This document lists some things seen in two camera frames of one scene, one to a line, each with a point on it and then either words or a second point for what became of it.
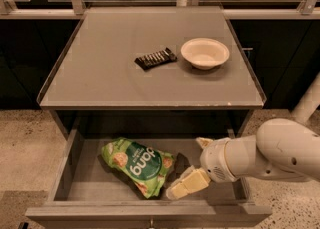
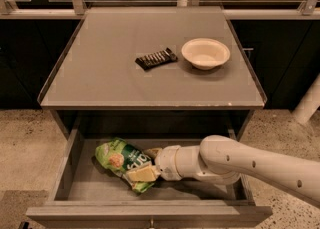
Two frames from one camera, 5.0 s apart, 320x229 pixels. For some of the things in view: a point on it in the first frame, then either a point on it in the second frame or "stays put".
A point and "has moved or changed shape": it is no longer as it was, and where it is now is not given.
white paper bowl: x=204 y=53 stays put
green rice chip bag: x=147 y=166 has moved or changed shape
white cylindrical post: x=308 y=102 stays put
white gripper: x=214 y=159 -> x=167 y=162
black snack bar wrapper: x=156 y=58 stays put
